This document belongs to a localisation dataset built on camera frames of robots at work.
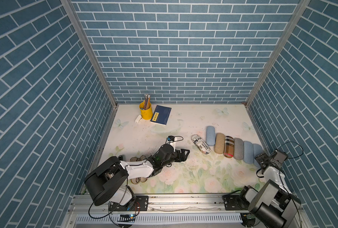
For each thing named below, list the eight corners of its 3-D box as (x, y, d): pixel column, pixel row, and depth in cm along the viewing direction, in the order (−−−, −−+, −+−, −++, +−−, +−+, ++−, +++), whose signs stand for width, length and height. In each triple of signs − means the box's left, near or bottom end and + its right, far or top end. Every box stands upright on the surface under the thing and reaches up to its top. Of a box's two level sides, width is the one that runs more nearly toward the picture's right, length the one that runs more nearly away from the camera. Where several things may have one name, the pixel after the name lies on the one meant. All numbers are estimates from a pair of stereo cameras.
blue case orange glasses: (206, 145, 98) (207, 143, 95) (206, 127, 108) (206, 125, 105) (214, 146, 97) (215, 144, 95) (214, 128, 107) (215, 126, 105)
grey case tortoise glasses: (232, 158, 92) (234, 156, 89) (233, 139, 101) (235, 137, 99) (242, 161, 91) (243, 159, 88) (242, 141, 100) (243, 139, 98)
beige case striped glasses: (204, 156, 93) (205, 153, 90) (190, 139, 101) (190, 136, 99) (210, 151, 95) (211, 149, 92) (196, 135, 103) (196, 132, 101)
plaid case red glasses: (222, 156, 93) (224, 154, 90) (223, 137, 102) (225, 135, 100) (232, 159, 92) (234, 157, 89) (232, 139, 101) (234, 137, 99)
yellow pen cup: (140, 119, 111) (138, 111, 103) (142, 110, 117) (140, 101, 109) (152, 119, 111) (150, 111, 103) (153, 110, 117) (151, 101, 109)
